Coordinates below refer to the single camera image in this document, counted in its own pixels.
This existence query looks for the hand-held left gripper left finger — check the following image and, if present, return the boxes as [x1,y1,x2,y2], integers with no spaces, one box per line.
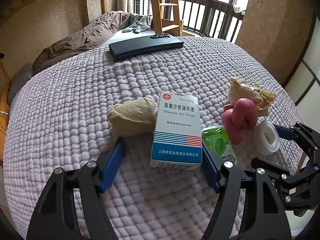
[26,138,126,240]

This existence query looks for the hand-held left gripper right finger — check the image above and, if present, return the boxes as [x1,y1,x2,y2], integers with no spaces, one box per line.
[201,145,293,240]

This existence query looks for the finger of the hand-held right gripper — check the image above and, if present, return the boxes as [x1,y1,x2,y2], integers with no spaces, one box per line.
[251,156,320,188]
[272,122,320,155]

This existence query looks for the clear tape roll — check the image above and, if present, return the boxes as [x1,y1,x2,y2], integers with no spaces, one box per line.
[257,120,280,155]

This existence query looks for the green leaf print packet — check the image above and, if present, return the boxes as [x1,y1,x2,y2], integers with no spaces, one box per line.
[201,125,238,167]

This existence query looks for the white blue striped medicine box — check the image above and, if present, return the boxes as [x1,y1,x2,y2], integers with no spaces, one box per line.
[150,91,203,170]

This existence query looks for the pink knotted balloon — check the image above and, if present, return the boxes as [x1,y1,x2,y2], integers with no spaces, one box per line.
[222,98,258,145]

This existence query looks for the lilac waffle blanket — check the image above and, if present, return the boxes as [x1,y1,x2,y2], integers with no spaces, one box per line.
[2,36,304,240]

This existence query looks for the white sliding door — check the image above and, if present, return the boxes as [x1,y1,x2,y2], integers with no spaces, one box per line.
[282,12,320,105]

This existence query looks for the crumpled brown paper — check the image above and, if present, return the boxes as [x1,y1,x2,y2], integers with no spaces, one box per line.
[229,76,277,117]

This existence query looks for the black flat case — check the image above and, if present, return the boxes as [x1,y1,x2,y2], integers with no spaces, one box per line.
[109,35,184,62]

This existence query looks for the grey pillow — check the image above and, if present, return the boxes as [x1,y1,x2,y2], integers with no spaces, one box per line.
[7,64,34,105]

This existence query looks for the grey bed sheet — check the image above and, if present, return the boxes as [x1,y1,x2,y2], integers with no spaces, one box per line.
[97,29,160,48]

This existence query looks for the brown duvet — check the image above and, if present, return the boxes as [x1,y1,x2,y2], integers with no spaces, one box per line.
[32,11,133,74]

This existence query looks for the grey garment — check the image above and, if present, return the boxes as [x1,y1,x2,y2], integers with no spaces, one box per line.
[122,15,153,34]

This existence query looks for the black balcony railing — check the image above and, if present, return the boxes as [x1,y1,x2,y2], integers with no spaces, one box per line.
[132,0,245,43]

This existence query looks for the wooden ladder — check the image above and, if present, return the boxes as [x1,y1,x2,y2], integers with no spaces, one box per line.
[149,0,184,37]

